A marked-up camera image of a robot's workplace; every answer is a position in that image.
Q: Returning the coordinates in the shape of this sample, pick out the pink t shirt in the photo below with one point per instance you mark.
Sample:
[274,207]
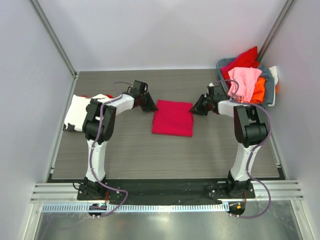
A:
[243,81]

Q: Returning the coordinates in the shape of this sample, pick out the right aluminium frame post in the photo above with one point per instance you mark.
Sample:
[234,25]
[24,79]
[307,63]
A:
[279,21]

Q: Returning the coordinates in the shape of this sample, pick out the left aluminium frame post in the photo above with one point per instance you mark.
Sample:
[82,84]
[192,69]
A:
[53,36]

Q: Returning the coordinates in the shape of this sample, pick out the blue laundry basket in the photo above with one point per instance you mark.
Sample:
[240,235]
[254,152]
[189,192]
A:
[269,85]

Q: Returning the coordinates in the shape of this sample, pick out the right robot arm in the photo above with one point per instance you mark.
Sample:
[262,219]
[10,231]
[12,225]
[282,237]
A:
[251,126]

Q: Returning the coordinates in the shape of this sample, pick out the white cloth in basket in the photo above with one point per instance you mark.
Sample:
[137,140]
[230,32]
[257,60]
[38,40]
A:
[274,72]

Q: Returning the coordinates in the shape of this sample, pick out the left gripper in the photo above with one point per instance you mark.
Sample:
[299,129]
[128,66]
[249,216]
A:
[151,106]

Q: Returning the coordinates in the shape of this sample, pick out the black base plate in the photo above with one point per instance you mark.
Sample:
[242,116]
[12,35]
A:
[163,192]

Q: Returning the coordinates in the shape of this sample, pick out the orange t shirt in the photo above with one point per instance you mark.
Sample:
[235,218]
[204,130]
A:
[259,91]

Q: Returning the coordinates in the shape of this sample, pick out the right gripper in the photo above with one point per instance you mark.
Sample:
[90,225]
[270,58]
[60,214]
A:
[203,102]

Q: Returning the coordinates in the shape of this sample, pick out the aluminium frame post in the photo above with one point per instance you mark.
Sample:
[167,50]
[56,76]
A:
[53,36]
[279,21]

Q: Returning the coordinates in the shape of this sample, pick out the red t shirt in basket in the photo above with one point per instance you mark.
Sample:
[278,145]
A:
[247,59]

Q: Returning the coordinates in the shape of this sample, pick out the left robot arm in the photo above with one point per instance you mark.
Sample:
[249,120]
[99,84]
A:
[98,128]

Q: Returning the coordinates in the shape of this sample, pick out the folded white t shirt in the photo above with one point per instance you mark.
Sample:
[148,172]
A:
[77,113]

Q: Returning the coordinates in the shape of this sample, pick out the crimson t shirt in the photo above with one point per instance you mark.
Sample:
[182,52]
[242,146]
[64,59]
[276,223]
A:
[173,118]

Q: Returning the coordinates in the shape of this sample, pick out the slotted cable duct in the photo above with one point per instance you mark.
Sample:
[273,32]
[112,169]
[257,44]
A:
[104,208]

